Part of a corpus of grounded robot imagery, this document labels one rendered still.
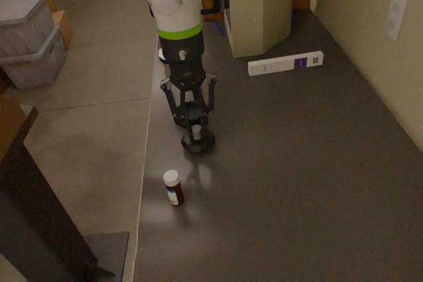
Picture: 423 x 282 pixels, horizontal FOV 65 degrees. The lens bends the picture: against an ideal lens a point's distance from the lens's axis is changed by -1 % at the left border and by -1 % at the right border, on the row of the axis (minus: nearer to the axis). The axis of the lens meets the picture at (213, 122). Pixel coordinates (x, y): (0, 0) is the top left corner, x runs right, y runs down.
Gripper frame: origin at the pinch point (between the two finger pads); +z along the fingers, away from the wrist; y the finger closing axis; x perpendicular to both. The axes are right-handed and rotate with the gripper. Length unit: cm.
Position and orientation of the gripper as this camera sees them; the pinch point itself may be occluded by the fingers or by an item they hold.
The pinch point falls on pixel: (195, 124)
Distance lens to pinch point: 87.1
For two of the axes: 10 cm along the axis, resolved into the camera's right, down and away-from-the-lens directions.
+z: 0.9, 7.6, 6.4
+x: -0.8, -6.4, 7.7
